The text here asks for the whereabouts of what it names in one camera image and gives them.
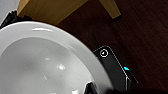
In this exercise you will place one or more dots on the light wood gaming table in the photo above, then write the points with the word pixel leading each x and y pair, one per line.
pixel 50 10

